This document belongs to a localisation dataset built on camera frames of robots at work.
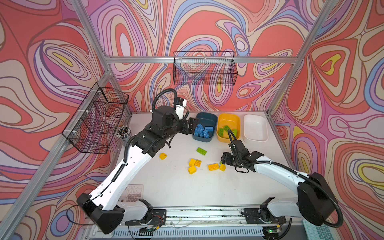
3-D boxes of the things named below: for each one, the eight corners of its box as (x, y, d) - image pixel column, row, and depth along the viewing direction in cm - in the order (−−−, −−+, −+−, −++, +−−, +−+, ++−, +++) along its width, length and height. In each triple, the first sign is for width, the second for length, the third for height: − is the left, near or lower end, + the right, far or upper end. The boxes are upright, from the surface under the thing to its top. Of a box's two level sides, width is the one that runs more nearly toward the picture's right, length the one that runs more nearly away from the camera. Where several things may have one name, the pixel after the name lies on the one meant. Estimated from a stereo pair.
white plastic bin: (241, 144, 104) (244, 138, 98) (241, 118, 120) (243, 112, 114) (265, 148, 102) (270, 143, 96) (262, 121, 118) (266, 115, 112)
